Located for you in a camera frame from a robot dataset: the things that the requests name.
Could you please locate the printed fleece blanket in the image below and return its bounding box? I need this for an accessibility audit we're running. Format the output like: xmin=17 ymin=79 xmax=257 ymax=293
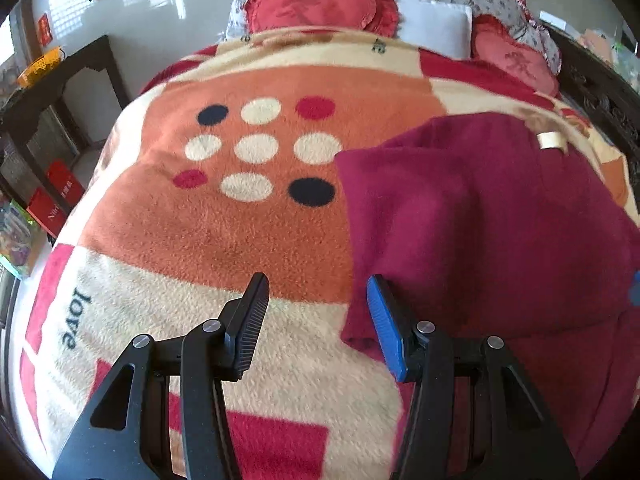
xmin=20 ymin=27 xmax=640 ymax=480

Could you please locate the dark carved wooden bed frame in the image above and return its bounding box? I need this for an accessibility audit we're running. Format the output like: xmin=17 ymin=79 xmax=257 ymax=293
xmin=540 ymin=12 xmax=640 ymax=161

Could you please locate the red heart-shaped frilled pillow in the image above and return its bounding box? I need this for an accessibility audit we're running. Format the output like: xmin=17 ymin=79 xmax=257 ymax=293
xmin=243 ymin=0 xmax=401 ymax=41

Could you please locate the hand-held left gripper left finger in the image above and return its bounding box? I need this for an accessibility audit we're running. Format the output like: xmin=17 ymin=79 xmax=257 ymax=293
xmin=50 ymin=272 xmax=271 ymax=480

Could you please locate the white pillow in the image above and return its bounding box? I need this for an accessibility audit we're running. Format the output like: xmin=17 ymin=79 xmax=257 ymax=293
xmin=387 ymin=0 xmax=473 ymax=58

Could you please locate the red gift box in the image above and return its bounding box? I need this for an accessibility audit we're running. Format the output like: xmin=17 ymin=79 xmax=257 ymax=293
xmin=26 ymin=187 xmax=68 ymax=238
xmin=45 ymin=160 xmax=86 ymax=207

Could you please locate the yellow plastic basket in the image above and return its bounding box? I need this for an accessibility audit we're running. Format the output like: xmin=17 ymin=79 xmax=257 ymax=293
xmin=17 ymin=46 xmax=67 ymax=88

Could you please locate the red embroidered pillow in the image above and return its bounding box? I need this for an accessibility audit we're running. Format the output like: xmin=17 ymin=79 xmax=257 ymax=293
xmin=472 ymin=14 xmax=561 ymax=98

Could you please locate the dark wooden side table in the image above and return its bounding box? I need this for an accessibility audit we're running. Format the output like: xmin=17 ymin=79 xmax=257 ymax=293
xmin=0 ymin=35 xmax=131 ymax=201

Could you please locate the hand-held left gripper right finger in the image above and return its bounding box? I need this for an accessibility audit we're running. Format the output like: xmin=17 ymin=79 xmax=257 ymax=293
xmin=366 ymin=274 xmax=581 ymax=480

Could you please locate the colourful printed box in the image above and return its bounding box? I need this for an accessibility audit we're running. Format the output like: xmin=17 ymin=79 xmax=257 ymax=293
xmin=0 ymin=200 xmax=48 ymax=278

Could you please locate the maroon fleece garment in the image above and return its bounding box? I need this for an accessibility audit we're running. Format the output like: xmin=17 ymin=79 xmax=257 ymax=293
xmin=334 ymin=114 xmax=640 ymax=356

